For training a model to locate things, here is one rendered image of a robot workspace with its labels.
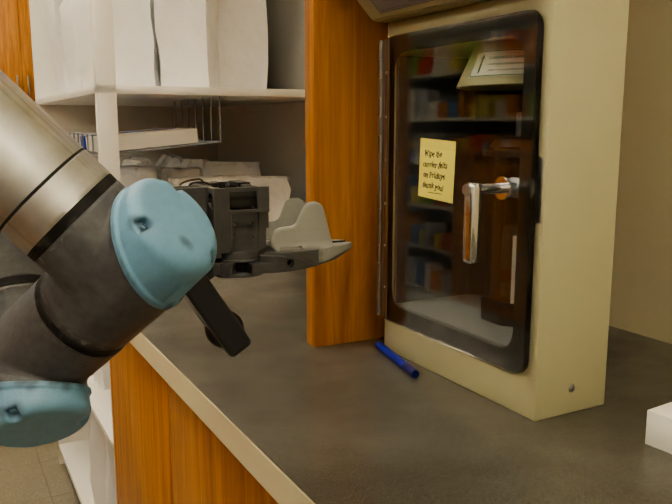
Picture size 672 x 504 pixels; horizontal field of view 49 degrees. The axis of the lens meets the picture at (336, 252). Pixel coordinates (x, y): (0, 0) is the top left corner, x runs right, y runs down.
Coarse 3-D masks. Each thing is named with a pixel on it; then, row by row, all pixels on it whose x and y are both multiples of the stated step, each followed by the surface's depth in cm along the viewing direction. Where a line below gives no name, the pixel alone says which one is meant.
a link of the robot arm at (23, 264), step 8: (0, 240) 57; (8, 240) 57; (0, 248) 56; (8, 248) 56; (16, 248) 57; (0, 256) 56; (8, 256) 56; (16, 256) 56; (24, 256) 56; (0, 264) 55; (8, 264) 56; (16, 264) 56; (24, 264) 56; (32, 264) 56; (0, 272) 55; (8, 272) 55; (16, 272) 55; (24, 272) 56; (32, 272) 56; (40, 272) 56
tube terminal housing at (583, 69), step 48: (528, 0) 79; (576, 0) 78; (624, 0) 81; (576, 48) 79; (624, 48) 82; (576, 96) 80; (576, 144) 81; (576, 192) 82; (576, 240) 83; (576, 288) 84; (384, 336) 111; (576, 336) 85; (480, 384) 92; (528, 384) 84; (576, 384) 86
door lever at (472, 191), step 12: (504, 180) 83; (468, 192) 81; (480, 192) 81; (492, 192) 82; (504, 192) 83; (468, 204) 81; (480, 204) 81; (468, 216) 81; (480, 216) 82; (468, 228) 82; (468, 240) 82; (468, 252) 82
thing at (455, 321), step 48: (432, 48) 93; (480, 48) 85; (528, 48) 78; (432, 96) 94; (480, 96) 86; (528, 96) 79; (480, 144) 86; (528, 144) 79; (528, 192) 80; (432, 240) 96; (480, 240) 88; (528, 240) 81; (432, 288) 97; (480, 288) 88; (528, 288) 82; (432, 336) 98; (480, 336) 89; (528, 336) 83
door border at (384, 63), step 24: (384, 48) 103; (384, 72) 103; (384, 96) 104; (384, 120) 104; (384, 144) 105; (384, 168) 105; (384, 192) 106; (384, 216) 106; (384, 240) 107; (384, 264) 107; (384, 288) 108; (384, 312) 108
